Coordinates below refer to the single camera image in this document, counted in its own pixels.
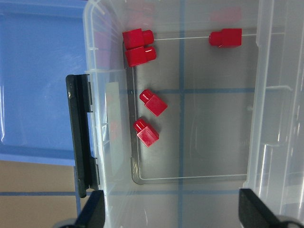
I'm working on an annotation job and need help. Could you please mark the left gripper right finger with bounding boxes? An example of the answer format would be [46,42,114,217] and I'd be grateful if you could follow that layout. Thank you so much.
[238,189,280,228]

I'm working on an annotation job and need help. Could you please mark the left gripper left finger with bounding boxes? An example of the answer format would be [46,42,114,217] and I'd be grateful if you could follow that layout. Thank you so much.
[75,190,105,228]

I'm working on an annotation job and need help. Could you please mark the red block from tray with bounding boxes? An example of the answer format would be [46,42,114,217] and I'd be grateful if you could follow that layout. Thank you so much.
[139,89,168,117]

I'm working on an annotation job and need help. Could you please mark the red block in box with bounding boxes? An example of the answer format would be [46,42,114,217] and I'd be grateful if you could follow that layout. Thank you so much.
[125,47,157,67]
[122,28,154,50]
[133,118,159,148]
[209,28,242,48]

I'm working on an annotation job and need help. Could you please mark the clear plastic storage box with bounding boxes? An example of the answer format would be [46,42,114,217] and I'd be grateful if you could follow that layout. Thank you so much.
[83,0,260,228]

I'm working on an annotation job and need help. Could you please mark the blue plastic tray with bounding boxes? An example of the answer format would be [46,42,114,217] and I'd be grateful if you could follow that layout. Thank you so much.
[0,0,86,166]

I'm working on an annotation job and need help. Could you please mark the black box latch handle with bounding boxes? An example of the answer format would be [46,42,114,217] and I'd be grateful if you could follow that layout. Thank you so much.
[66,74,99,198]

